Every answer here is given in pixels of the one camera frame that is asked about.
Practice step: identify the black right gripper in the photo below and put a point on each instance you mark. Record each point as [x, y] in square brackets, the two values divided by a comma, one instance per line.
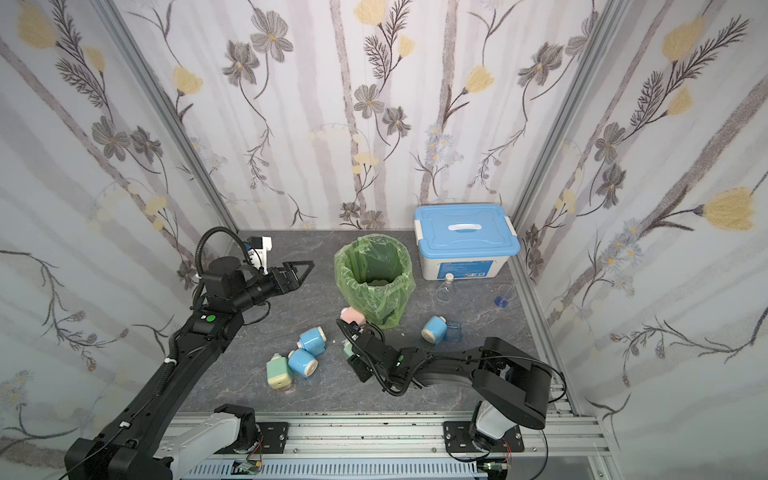
[365, 349]

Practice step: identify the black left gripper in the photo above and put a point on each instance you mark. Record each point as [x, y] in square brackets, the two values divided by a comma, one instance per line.
[282, 279]

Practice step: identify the green yellow pencil sharpener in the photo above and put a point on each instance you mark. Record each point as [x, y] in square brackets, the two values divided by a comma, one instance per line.
[348, 351]

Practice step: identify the blue sharpener with crank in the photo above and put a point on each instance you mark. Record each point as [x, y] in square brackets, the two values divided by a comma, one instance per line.
[435, 329]

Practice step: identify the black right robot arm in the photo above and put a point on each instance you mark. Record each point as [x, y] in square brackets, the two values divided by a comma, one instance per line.
[514, 387]

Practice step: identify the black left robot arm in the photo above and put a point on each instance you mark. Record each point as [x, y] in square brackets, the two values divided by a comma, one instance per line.
[129, 447]

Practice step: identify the pink pencil sharpener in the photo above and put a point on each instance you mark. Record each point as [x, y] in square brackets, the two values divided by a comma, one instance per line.
[352, 316]

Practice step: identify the blue sharpener upper middle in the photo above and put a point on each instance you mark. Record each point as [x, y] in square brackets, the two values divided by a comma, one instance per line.
[313, 341]

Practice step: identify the blue sharpener lower middle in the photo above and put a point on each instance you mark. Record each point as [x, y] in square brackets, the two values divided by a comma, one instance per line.
[302, 362]

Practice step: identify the green yellow sharpener leftmost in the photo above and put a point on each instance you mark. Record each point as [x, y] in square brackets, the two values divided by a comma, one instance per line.
[279, 374]

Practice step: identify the green bagged trash bin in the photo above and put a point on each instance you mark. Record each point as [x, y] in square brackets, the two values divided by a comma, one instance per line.
[375, 276]

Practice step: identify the clear small flask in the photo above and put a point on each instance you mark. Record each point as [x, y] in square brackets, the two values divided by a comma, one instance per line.
[446, 292]

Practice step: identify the blue lidded storage box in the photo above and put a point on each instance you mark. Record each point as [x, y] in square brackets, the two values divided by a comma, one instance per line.
[466, 241]

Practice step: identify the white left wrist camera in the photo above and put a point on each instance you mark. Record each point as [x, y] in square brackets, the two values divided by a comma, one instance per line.
[257, 248]

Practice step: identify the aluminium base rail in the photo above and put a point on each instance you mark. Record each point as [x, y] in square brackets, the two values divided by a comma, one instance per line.
[426, 444]

